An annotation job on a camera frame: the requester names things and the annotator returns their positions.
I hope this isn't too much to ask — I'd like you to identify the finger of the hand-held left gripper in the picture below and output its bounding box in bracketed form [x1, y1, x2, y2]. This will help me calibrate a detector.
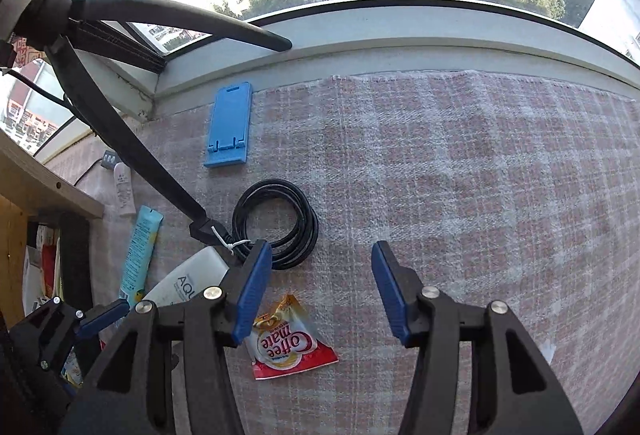
[75, 299, 131, 341]

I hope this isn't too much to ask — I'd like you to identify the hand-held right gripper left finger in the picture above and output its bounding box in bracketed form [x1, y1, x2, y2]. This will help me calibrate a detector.
[57, 239, 273, 435]

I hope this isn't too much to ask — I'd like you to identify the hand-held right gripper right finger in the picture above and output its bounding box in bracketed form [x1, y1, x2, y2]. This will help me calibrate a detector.
[371, 240, 586, 435]

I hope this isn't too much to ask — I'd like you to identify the black storage box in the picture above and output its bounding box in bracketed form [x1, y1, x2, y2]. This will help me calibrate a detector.
[22, 212, 93, 316]

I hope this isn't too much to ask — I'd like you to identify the red white creamer packet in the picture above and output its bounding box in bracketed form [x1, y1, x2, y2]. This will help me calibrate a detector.
[245, 293, 340, 381]

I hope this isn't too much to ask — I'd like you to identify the large white squeeze tube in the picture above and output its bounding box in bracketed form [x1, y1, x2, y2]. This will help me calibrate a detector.
[142, 247, 231, 316]

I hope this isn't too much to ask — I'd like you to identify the light blue sachet packet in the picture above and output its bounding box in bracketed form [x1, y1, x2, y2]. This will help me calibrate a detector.
[119, 206, 164, 308]

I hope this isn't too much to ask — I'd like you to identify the pile of assorted packets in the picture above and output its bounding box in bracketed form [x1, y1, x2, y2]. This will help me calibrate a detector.
[22, 224, 62, 312]

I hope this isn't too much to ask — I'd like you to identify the pink checked cloth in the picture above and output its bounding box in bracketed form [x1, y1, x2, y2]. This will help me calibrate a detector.
[45, 70, 640, 435]

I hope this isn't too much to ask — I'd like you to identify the small squeeze tube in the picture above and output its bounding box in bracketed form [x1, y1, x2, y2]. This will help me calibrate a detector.
[114, 163, 137, 216]

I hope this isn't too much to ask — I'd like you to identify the wooden shelf board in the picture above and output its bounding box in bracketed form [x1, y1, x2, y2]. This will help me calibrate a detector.
[0, 145, 103, 326]

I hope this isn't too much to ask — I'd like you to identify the blue phone stand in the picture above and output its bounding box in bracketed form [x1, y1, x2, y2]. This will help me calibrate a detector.
[203, 81, 253, 168]

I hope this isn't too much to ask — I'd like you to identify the black tripod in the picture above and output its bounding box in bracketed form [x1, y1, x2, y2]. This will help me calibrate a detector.
[15, 0, 293, 248]

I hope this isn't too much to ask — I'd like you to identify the coiled black cable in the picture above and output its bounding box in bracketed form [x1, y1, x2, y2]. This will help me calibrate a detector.
[231, 179, 320, 271]

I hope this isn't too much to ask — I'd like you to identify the window frame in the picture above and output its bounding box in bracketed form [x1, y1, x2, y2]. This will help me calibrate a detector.
[40, 0, 640, 116]

